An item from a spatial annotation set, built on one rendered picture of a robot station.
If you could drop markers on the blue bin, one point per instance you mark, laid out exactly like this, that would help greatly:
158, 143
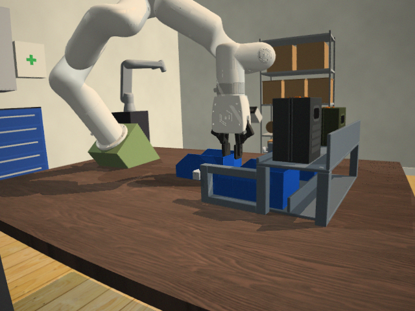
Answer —
283, 183
192, 162
305, 176

